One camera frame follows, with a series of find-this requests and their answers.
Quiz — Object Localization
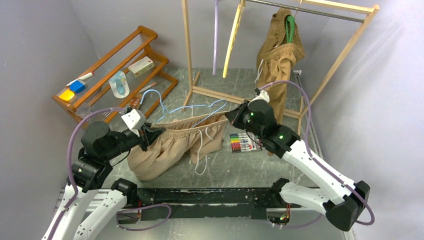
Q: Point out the beige shorts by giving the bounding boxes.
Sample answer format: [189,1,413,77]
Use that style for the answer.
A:
[127,111,229,181]

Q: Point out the yellow sponge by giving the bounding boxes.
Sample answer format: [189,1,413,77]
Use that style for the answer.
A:
[57,88,76,103]

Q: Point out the purple hanger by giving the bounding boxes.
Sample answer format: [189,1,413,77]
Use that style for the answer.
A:
[212,0,219,76]

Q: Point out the pink tipped white pen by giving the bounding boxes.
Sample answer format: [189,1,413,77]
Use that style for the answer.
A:
[138,82,157,93]

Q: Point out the white green box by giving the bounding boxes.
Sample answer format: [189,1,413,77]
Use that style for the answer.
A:
[128,56,155,77]

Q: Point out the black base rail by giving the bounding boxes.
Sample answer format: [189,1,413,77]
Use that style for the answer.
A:
[137,187,288,221]

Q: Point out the blue sponge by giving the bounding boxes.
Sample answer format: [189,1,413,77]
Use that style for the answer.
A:
[68,80,87,94]

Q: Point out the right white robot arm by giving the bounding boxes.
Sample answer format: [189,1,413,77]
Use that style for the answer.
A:
[225,100,371,232]

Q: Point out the blue wire hanger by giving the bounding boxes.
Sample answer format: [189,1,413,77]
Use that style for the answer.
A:
[139,89,228,128]

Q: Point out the blue item blister pack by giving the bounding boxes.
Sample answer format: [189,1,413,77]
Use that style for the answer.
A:
[108,70,130,99]

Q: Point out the yellow hanger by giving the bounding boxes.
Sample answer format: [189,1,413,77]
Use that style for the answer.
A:
[222,0,246,79]

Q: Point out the wooden clothes rack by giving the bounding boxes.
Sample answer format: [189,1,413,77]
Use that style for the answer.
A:
[180,0,381,136]

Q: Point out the clear round jar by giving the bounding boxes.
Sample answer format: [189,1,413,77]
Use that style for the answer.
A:
[75,102,92,118]

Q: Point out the orange snack packet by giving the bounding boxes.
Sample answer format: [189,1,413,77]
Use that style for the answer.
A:
[128,98,141,109]

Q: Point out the brown hanging shorts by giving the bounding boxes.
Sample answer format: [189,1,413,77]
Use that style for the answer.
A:
[255,7,306,125]

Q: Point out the green hanger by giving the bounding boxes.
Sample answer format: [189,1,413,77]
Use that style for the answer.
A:
[285,15,295,43]

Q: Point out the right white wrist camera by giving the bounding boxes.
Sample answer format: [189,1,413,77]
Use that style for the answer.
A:
[251,88,270,103]

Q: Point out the orange wooden shelf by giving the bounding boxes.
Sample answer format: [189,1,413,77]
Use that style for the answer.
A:
[52,25,179,123]

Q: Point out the coloured marker set pack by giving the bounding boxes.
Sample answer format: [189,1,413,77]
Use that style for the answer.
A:
[229,132,262,153]

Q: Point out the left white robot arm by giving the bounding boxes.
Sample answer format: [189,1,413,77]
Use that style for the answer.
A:
[43,121,165,240]

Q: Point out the white marker pen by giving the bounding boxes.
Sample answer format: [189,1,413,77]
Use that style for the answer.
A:
[66,72,93,87]

